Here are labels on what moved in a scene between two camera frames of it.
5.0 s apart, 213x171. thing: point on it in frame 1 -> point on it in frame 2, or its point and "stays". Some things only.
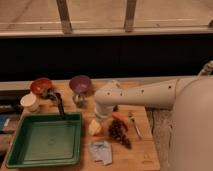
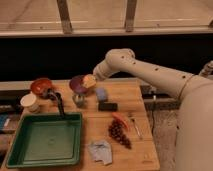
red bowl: x=41 y=86 stays
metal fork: x=132 y=117 stays
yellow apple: x=94 y=127 -> x=89 y=81
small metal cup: x=79 y=99 stays
